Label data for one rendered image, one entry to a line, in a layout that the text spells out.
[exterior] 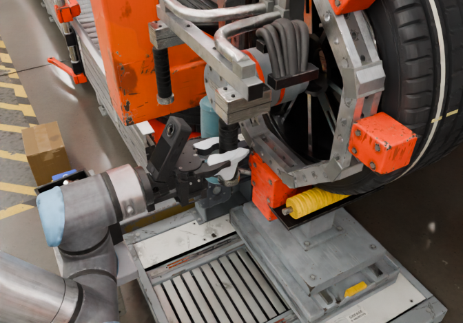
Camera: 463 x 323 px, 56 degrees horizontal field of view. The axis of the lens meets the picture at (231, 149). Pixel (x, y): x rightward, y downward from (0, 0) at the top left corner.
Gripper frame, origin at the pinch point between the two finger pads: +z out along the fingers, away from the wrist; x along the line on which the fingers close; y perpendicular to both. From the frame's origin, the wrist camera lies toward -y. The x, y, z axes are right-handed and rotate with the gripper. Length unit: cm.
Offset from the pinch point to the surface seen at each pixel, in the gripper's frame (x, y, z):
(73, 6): -184, 33, 3
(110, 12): -60, -7, -6
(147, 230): -54, 75, -8
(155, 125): -91, 56, 11
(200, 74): -60, 19, 20
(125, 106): -59, 23, -7
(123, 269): -12.5, 38.0, -24.7
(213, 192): -39, 52, 13
